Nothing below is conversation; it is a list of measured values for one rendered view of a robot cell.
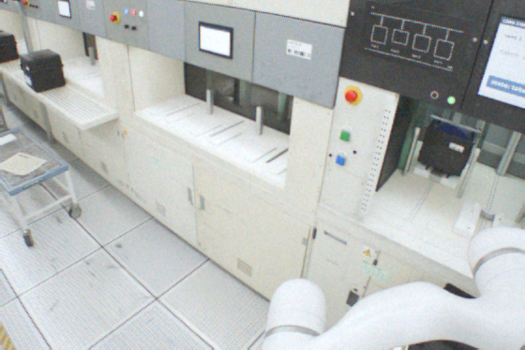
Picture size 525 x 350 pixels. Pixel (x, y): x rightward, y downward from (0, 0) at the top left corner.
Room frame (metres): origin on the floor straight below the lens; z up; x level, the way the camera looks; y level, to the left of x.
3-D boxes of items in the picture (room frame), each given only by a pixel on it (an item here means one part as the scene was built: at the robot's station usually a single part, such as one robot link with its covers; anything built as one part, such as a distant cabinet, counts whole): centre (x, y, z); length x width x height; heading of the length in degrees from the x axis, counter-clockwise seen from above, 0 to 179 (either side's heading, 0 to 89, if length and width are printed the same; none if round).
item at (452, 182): (1.42, -0.88, 0.89); 0.22 x 0.21 x 0.04; 143
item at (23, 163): (1.85, 1.67, 0.47); 0.31 x 0.23 x 0.02; 74
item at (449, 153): (1.42, -0.88, 1.06); 0.24 x 0.20 x 0.32; 53
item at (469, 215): (1.00, -0.90, 0.89); 0.22 x 0.21 x 0.04; 143
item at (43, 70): (2.48, 1.77, 0.93); 0.30 x 0.28 x 0.26; 50
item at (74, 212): (1.98, 1.80, 0.24); 0.97 x 0.52 x 0.48; 56
